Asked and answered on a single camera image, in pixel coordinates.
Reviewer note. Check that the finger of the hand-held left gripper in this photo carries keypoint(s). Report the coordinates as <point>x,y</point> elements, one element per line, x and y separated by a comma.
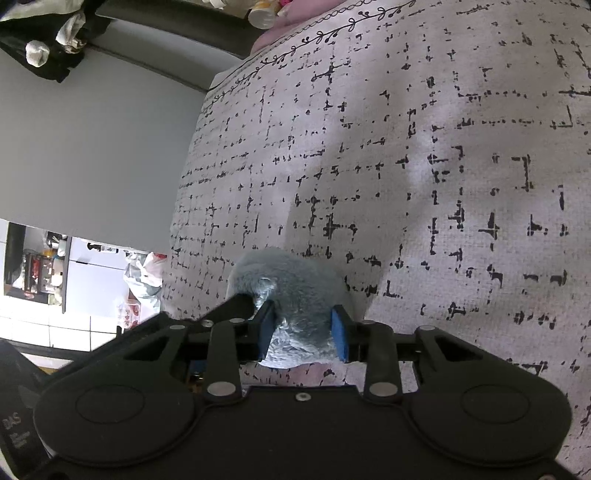
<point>233,307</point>

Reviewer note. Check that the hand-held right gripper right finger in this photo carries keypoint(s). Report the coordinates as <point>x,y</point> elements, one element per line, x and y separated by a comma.
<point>339,333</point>

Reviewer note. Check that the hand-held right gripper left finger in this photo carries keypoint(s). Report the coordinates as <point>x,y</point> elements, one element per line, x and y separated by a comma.
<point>265,330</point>

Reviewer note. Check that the blue fluffy plush ball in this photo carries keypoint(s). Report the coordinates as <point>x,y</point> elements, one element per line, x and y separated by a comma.
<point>295,286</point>

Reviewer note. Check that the white red-print plastic bag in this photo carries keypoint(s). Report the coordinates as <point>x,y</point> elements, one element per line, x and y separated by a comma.
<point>136,311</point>

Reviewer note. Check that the grey-white plastic bag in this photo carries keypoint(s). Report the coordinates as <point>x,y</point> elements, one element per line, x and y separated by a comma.
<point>141,272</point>

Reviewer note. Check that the white kitchen cabinet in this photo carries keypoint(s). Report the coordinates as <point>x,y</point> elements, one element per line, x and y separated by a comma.
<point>94,265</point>

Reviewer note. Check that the grey patterned bedspread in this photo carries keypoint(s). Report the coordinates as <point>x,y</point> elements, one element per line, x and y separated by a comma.
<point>415,161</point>

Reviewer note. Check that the paper cup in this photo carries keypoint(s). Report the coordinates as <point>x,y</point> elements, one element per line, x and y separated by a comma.
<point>261,16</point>

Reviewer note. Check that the pink pillow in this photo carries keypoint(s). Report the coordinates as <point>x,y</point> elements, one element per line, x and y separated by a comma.
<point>295,21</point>

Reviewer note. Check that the dark clothes pile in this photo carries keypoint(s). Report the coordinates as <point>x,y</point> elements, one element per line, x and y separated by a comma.
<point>41,39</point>

